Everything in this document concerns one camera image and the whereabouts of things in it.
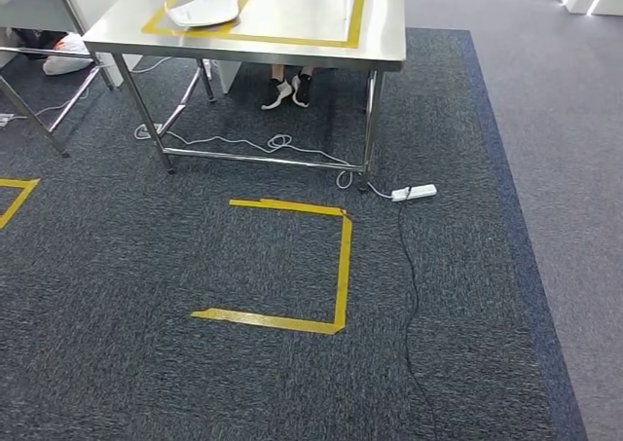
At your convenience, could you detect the white cable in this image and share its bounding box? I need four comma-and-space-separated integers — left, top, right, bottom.
133, 122, 396, 202

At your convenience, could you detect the white power strip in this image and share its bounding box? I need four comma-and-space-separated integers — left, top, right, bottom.
390, 183, 438, 203

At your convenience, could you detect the white plastic bag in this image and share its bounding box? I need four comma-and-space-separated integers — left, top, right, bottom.
41, 31, 94, 78

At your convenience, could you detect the thin black cable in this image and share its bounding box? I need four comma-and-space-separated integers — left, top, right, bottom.
394, 186, 440, 441

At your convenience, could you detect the yellow floor tape outline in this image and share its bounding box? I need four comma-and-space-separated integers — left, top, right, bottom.
189, 197, 354, 337
0, 177, 41, 232

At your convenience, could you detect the steel frame table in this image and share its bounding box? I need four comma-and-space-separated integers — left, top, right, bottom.
0, 0, 133, 160

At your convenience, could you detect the yellow tape outline on workbench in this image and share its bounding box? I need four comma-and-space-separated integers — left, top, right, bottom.
141, 0, 368, 50

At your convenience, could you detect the stainless steel workbench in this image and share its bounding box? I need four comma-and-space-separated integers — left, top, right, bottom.
81, 0, 408, 195

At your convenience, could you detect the white curved plastic part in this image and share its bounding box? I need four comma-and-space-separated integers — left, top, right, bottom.
164, 0, 241, 28

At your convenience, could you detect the person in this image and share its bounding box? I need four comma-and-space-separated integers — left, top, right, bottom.
260, 64, 314, 112

